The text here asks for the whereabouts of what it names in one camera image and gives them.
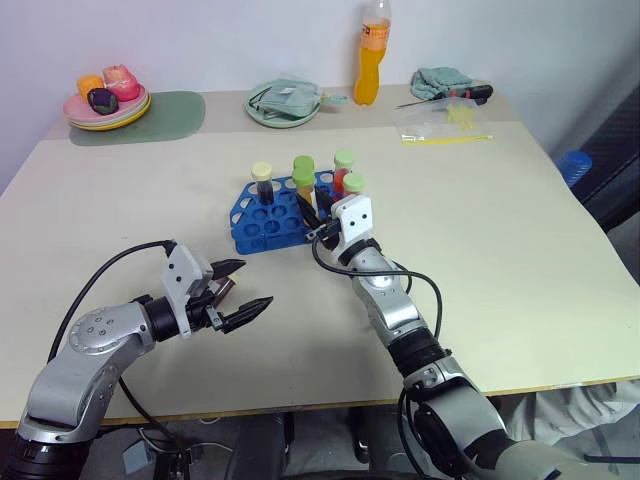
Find orange soda bottle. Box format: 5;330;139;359
353;0;393;107

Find clear plastic zip bag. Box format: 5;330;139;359
392;101;497;148

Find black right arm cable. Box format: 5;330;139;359
310;234;445;474

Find mint green plate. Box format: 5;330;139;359
243;82;321;130

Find green-capped orange test tube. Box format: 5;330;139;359
291;167;317;212

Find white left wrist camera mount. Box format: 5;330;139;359
159;243;215;341

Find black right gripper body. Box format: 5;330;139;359
304;219;346;251

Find dark rounded shape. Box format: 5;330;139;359
233;412;297;480

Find yellow plate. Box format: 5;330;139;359
69;99;153;133

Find blue ribbed round object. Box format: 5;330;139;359
554;149;594;189

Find green placemat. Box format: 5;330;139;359
68;89;208;148

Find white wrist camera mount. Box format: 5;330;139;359
331;195;374;251
159;243;215;341

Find thin black cord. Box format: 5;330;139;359
249;84;281;119

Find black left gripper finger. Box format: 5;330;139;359
208;257;247;283
220;295;275;336

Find green-capped red test tube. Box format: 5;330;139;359
342;172;367;201
333;150;355;194

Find pink plate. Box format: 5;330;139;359
62;82;150;126

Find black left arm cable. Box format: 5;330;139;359
47;240;179;451

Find cream-capped dark red test tube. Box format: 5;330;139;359
212;272;243;307

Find small grey box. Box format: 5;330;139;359
122;442;152;474

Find teal cloth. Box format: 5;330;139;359
410;66;476;102

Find white cloth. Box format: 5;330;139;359
488;378;640;464

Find pale yellow plastic pieces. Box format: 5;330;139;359
444;103;479;129

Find blue test tube rack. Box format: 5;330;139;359
228;169;346;257

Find black carbon-pattern object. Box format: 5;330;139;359
573;82;640;237

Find pink toy peach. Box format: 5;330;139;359
102;64;141;103

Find orange toy fruit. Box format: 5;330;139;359
76;74;105;99

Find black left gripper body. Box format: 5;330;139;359
187;278;227;335

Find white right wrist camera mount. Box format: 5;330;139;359
331;195;374;251

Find red and black screwdriver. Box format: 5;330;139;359
397;83;495;111

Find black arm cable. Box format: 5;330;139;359
47;240;179;451
310;234;445;474

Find yellow-capped dark test tube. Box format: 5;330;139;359
251;161;275;207

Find purple toy fruit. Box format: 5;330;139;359
86;88;120;115

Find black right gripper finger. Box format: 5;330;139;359
315;185;336;224
294;191;324;230

